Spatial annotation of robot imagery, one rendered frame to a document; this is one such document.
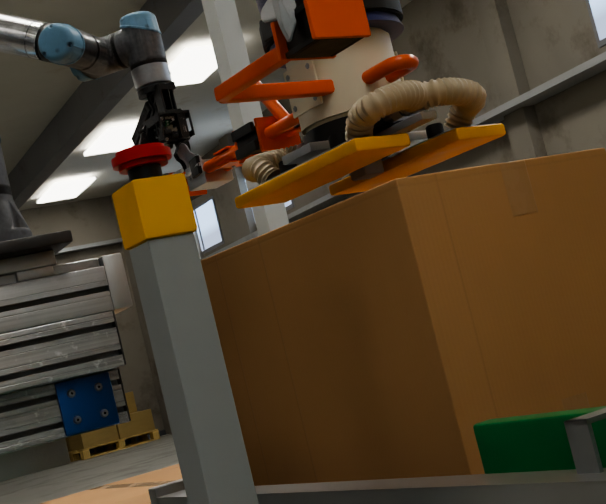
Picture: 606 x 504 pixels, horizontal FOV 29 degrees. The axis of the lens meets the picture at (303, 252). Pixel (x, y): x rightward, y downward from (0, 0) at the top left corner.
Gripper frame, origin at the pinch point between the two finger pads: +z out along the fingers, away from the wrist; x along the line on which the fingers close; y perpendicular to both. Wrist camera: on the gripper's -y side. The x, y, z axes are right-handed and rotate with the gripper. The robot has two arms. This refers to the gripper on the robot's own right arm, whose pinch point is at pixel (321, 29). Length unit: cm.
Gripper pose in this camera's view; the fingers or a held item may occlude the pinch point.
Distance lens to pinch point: 145.6
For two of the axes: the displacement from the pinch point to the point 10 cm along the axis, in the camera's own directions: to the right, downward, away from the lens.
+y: -5.4, 2.2, 8.1
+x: -8.1, 1.5, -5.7
